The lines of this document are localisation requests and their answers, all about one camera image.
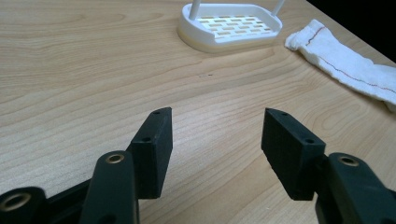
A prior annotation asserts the white plastic drain rack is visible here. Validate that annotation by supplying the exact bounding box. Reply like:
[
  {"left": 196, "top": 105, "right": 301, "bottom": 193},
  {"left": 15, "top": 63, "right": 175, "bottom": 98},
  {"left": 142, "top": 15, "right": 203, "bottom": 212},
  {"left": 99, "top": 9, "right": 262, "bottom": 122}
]
[{"left": 177, "top": 0, "right": 287, "bottom": 54}]

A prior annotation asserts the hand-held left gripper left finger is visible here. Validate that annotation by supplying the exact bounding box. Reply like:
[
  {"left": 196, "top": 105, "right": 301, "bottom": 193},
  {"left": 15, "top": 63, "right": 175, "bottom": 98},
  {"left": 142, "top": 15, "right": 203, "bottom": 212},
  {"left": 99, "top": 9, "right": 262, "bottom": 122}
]
[{"left": 125, "top": 106, "right": 174, "bottom": 200}]

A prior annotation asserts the white cloth with red stitching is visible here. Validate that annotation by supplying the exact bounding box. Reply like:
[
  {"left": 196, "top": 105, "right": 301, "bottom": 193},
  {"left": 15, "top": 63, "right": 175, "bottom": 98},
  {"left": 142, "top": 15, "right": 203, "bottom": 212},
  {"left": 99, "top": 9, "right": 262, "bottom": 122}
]
[{"left": 284, "top": 19, "right": 396, "bottom": 113}]

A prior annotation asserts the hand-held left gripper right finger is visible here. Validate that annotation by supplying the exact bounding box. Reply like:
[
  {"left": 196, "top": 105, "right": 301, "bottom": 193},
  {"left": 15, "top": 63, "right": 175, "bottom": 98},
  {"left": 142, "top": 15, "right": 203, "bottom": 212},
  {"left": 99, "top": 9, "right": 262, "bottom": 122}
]
[{"left": 261, "top": 107, "right": 327, "bottom": 202}]

